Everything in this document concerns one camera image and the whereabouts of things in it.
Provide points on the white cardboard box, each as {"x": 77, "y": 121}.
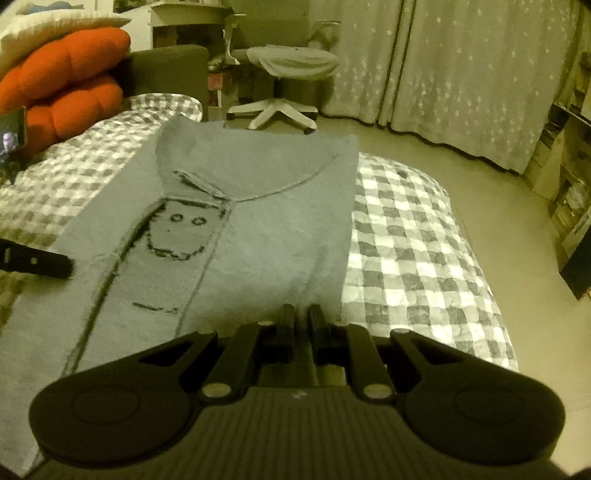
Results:
{"x": 579, "y": 226}

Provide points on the star patterned curtain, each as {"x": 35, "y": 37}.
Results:
{"x": 461, "y": 69}

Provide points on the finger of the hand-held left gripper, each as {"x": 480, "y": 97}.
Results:
{"x": 46, "y": 265}

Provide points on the white office chair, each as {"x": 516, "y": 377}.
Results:
{"x": 295, "y": 60}

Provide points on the red printed box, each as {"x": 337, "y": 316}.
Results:
{"x": 217, "y": 83}

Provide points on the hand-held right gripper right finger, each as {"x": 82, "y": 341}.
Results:
{"x": 316, "y": 323}

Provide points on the grey white checkered quilt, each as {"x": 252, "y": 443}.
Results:
{"x": 415, "y": 240}

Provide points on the blue cushion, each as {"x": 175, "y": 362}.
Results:
{"x": 53, "y": 5}

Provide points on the grey knit sweater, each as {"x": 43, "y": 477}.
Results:
{"x": 277, "y": 230}

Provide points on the orange puffy cushion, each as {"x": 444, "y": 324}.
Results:
{"x": 60, "y": 64}

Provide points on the white desk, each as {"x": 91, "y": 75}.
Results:
{"x": 184, "y": 14}

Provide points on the wooden shelf unit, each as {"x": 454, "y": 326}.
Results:
{"x": 572, "y": 138}

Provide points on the white pillow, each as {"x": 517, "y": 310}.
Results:
{"x": 46, "y": 27}

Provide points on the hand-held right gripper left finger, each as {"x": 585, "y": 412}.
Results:
{"x": 287, "y": 323}

